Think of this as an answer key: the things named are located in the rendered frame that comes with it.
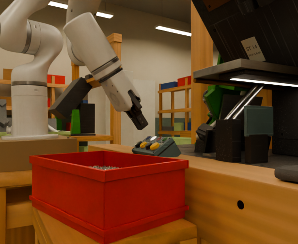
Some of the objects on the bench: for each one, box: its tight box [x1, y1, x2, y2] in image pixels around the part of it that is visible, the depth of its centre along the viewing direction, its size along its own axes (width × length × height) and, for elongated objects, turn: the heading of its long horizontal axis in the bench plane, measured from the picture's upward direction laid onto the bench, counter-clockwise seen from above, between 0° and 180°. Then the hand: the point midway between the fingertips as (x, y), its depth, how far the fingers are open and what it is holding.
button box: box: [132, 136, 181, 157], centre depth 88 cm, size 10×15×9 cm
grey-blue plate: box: [244, 106, 273, 164], centre depth 70 cm, size 10×2×14 cm
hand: (139, 121), depth 80 cm, fingers closed
